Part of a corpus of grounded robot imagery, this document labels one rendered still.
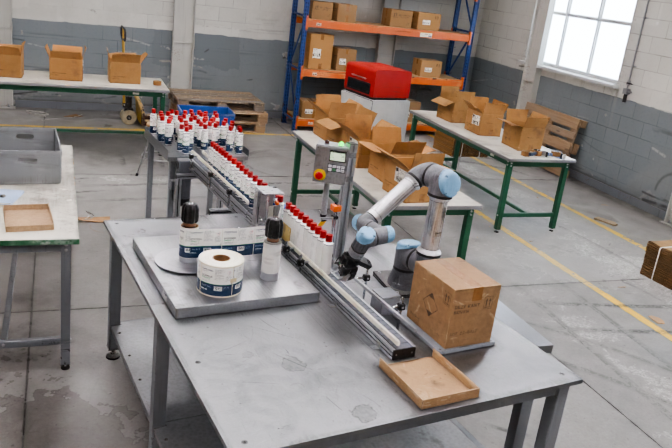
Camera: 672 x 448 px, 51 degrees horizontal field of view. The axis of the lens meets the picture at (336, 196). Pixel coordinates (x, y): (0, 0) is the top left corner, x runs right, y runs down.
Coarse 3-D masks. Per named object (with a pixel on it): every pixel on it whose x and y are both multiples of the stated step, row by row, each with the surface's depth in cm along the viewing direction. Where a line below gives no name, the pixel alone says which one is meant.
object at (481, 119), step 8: (472, 96) 794; (472, 104) 768; (480, 104) 800; (488, 104) 763; (496, 104) 764; (504, 104) 767; (472, 112) 785; (480, 112) 768; (488, 112) 767; (496, 112) 770; (504, 112) 775; (472, 120) 784; (480, 120) 769; (488, 120) 770; (496, 120) 773; (464, 128) 802; (472, 128) 784; (480, 128) 770; (488, 128) 773; (496, 128) 776; (496, 136) 780
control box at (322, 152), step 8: (320, 144) 346; (336, 144) 349; (344, 144) 351; (320, 152) 346; (328, 152) 346; (320, 160) 347; (328, 160) 347; (320, 168) 348; (328, 176) 349; (336, 176) 349; (344, 176) 348; (344, 184) 349
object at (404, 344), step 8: (296, 256) 363; (336, 280) 340; (344, 288) 333; (352, 296) 325; (360, 304) 318; (360, 312) 311; (368, 312) 312; (368, 320) 304; (376, 328) 298; (392, 328) 300; (384, 336) 293; (400, 336) 294; (392, 344) 287; (400, 344) 288; (408, 344) 289
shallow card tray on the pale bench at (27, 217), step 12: (24, 204) 399; (36, 204) 402; (48, 204) 404; (12, 216) 388; (24, 216) 390; (36, 216) 393; (48, 216) 395; (12, 228) 368; (24, 228) 371; (36, 228) 374; (48, 228) 376
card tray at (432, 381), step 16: (384, 368) 275; (400, 368) 279; (416, 368) 280; (432, 368) 282; (448, 368) 282; (400, 384) 266; (416, 384) 269; (432, 384) 271; (448, 384) 272; (464, 384) 273; (416, 400) 257; (432, 400) 255; (448, 400) 259
